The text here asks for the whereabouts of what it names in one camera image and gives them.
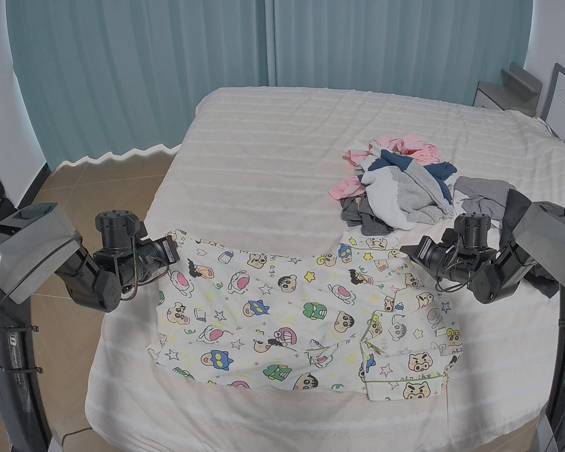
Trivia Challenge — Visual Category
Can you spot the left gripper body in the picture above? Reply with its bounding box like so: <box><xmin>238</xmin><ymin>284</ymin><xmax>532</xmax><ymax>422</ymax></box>
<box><xmin>137</xmin><ymin>235</ymin><xmax>178</xmax><ymax>281</ymax></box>

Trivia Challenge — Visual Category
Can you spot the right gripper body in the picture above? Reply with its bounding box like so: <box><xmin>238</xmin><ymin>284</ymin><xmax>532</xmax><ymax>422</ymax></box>
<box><xmin>399</xmin><ymin>236</ymin><xmax>455</xmax><ymax>281</ymax></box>

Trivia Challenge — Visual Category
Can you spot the white printed pyjama top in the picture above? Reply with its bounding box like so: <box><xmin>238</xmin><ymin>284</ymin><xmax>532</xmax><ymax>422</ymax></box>
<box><xmin>146</xmin><ymin>228</ymin><xmax>464</xmax><ymax>401</ymax></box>

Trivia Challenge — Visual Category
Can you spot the pile of clothes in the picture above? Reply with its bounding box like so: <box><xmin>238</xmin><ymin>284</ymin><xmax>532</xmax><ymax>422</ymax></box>
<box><xmin>329</xmin><ymin>135</ymin><xmax>457</xmax><ymax>236</ymax></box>

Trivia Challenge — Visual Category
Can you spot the bed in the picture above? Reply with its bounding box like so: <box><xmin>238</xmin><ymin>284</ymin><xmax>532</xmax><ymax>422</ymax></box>
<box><xmin>85</xmin><ymin>63</ymin><xmax>565</xmax><ymax>452</ymax></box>

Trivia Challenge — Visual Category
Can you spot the grey garment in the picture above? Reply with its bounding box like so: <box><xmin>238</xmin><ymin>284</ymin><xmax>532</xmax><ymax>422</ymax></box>
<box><xmin>452</xmin><ymin>176</ymin><xmax>519</xmax><ymax>225</ymax></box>

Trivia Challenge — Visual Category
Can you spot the black garment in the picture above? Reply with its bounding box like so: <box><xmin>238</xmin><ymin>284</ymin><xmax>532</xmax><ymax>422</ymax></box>
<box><xmin>497</xmin><ymin>189</ymin><xmax>563</xmax><ymax>300</ymax></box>

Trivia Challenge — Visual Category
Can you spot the grey bedside table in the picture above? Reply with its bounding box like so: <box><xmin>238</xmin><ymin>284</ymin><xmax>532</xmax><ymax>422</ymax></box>
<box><xmin>475</xmin><ymin>62</ymin><xmax>543</xmax><ymax>116</ymax></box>

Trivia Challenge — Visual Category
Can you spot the blue-green curtain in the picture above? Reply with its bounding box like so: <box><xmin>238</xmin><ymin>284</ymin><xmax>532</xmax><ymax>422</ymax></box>
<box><xmin>264</xmin><ymin>0</ymin><xmax>534</xmax><ymax>107</ymax></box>
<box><xmin>6</xmin><ymin>0</ymin><xmax>270</xmax><ymax>170</ymax></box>

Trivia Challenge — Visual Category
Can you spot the black cable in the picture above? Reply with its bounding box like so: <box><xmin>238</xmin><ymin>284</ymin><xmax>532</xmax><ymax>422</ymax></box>
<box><xmin>61</xmin><ymin>428</ymin><xmax>92</xmax><ymax>451</ymax></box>

